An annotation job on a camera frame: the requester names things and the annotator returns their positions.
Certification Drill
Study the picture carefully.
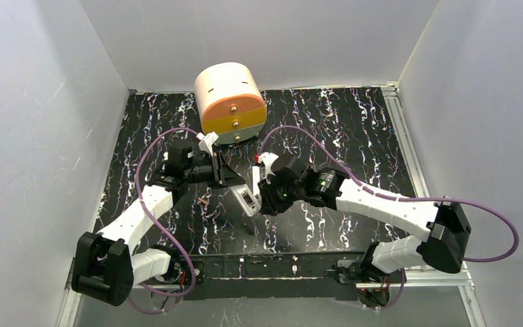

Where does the small brown battery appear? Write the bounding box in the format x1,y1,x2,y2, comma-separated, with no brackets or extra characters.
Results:
197,198,210,206

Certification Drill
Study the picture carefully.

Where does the white remote control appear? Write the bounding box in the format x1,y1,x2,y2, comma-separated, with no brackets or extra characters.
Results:
229,184,261,217

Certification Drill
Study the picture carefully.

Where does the white remote battery cover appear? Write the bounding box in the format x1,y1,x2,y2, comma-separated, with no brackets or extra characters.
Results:
251,166,261,199

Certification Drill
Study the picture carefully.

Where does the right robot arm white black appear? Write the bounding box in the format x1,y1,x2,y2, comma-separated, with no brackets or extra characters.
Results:
255,153,471,277

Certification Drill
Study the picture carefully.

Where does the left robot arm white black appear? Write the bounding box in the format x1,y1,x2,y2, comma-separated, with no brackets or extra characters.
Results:
71,132,260,306

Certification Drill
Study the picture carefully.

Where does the round pastel drawer box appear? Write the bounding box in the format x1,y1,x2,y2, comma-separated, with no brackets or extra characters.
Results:
194,62,268,145

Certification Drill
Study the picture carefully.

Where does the black marble pattern mat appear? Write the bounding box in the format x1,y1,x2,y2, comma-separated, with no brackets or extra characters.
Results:
94,87,415,255

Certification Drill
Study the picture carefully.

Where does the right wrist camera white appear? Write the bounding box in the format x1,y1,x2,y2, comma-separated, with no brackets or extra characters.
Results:
255,152,279,178

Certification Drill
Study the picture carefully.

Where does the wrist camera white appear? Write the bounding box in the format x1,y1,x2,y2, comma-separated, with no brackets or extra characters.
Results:
196,132,219,156
255,152,279,178

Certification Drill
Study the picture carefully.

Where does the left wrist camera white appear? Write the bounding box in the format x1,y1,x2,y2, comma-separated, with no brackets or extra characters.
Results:
196,132,219,156

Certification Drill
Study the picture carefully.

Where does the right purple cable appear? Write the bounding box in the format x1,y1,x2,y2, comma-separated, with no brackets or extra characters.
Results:
257,125,520,311

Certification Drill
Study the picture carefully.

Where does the purple cable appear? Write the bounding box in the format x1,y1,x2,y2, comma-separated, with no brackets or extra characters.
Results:
257,125,520,311
126,127,201,315

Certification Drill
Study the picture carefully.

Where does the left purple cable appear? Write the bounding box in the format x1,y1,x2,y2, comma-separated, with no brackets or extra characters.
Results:
126,127,201,315

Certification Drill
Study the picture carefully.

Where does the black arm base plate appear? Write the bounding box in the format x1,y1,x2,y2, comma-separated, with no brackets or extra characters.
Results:
138,252,407,302

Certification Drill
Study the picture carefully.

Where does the aluminium frame rail right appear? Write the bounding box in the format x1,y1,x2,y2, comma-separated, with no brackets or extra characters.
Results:
381,84,429,197

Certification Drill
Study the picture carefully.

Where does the aluminium frame rail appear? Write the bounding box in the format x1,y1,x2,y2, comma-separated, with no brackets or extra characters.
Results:
381,84,429,197
66,257,473,290

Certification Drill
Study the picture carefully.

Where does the aluminium frame rail front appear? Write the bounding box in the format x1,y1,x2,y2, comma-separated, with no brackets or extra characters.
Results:
66,257,473,290

